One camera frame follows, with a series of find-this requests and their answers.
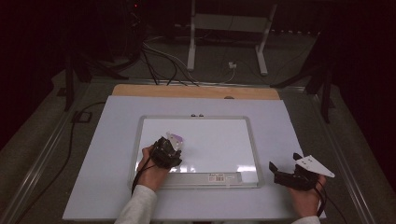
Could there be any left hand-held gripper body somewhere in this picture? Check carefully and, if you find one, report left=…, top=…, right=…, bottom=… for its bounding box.
left=150, top=132, right=184, bottom=171

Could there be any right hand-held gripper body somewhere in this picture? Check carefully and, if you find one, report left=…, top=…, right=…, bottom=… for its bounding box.
left=273, top=154, right=336, bottom=192

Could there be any silver-framed whiteboard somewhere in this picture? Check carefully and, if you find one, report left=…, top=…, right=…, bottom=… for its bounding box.
left=126, top=115, right=265, bottom=190

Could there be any person's right hand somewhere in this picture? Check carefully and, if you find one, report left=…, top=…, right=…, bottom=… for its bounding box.
left=287, top=175, right=328, bottom=218

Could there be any person's left hand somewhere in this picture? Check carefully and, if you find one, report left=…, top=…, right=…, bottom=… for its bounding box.
left=135, top=145, right=171, bottom=192

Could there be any large white table sheet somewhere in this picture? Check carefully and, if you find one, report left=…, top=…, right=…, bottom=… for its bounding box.
left=62, top=94, right=327, bottom=222

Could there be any black tripod stand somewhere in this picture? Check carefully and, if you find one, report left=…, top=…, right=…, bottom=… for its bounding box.
left=63, top=50, right=131, bottom=113
left=269, top=35, right=338, bottom=124

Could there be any small black floor plate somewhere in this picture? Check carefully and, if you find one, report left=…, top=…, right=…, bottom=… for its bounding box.
left=71, top=110, right=93, bottom=124

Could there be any dark power strip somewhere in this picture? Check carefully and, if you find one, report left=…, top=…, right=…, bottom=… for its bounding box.
left=270, top=28, right=320, bottom=36

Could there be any white metal stand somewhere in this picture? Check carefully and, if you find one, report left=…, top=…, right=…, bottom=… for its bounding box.
left=186, top=0, right=279, bottom=77

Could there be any right hand-held gripper cable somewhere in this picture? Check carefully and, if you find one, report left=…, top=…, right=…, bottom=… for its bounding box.
left=314, top=179, right=347, bottom=224

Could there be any hand-held gripper cable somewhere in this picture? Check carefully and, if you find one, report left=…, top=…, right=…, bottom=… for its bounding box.
left=131, top=157, right=157, bottom=195
left=314, top=179, right=347, bottom=224

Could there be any left hand-held gripper cable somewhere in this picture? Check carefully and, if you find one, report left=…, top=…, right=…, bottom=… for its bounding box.
left=131, top=157, right=157, bottom=195

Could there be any aluminium rail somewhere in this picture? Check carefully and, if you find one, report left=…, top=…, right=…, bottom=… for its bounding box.
left=0, top=81, right=92, bottom=224
left=309, top=92, right=378, bottom=224

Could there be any bundle of black cables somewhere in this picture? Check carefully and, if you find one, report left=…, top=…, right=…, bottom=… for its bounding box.
left=140, top=38, right=201, bottom=88

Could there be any long black floor cable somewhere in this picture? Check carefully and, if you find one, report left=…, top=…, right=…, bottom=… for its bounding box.
left=13, top=101, right=106, bottom=224

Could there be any thin white plug cable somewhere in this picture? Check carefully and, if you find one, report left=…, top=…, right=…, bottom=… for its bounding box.
left=199, top=67, right=237, bottom=86

